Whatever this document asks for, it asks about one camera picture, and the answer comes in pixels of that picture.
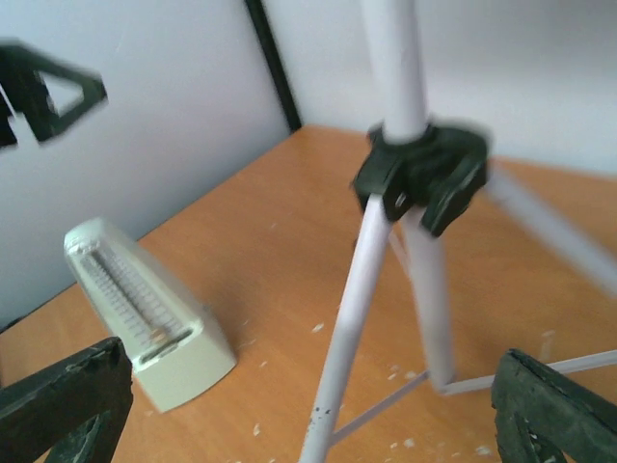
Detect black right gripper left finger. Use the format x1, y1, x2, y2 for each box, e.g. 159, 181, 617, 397
1, 337, 133, 462

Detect black aluminium frame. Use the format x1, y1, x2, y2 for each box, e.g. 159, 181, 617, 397
243, 0, 303, 133

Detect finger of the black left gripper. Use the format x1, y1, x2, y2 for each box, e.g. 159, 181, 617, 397
1, 41, 107, 148

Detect white metronome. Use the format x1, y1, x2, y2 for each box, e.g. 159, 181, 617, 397
64, 217, 237, 413

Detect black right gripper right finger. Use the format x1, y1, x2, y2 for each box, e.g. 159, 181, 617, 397
491, 349, 616, 462

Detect white tripod music stand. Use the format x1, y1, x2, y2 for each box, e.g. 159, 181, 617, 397
300, 1, 616, 462

